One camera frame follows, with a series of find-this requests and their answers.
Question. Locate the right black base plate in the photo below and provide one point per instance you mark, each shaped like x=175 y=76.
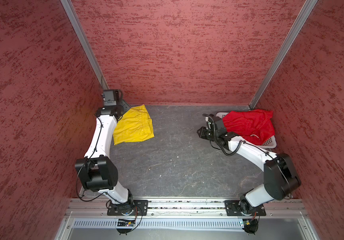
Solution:
x=243 y=209

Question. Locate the left corner aluminium post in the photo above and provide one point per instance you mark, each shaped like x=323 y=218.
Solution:
x=72 y=15

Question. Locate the small circuit board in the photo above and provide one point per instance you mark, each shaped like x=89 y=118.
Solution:
x=250 y=226
x=126 y=223

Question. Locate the white perforated cable duct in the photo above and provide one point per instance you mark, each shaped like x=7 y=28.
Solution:
x=189 y=224

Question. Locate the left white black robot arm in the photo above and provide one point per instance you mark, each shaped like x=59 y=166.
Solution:
x=95 y=170

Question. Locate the yellow shorts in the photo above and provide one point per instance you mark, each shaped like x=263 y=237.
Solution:
x=135 y=126

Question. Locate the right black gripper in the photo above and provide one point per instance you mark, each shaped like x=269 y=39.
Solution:
x=202 y=133

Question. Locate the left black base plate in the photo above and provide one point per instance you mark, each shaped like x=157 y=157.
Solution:
x=138 y=207

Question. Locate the corner aluminium post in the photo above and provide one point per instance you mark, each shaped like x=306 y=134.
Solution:
x=72 y=15
x=295 y=29

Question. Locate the aluminium frame rail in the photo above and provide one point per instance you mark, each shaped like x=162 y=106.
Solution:
x=188 y=208

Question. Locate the red shorts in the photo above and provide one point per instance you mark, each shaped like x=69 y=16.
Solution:
x=250 y=124

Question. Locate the right corner aluminium post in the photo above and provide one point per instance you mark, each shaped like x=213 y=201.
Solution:
x=295 y=29

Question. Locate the left small circuit board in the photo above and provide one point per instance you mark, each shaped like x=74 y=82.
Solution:
x=126 y=223

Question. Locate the white plastic laundry basket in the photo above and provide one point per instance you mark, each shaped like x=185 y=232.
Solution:
x=269 y=142

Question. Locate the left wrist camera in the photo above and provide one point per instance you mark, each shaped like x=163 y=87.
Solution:
x=112 y=97

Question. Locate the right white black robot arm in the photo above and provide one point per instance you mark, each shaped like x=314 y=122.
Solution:
x=280 y=177

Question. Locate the right small circuit board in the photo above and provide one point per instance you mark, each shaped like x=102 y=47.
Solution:
x=250 y=226

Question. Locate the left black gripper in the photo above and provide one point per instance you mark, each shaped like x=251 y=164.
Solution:
x=126 y=107

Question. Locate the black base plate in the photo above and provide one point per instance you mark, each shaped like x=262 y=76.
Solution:
x=243 y=209
x=138 y=207

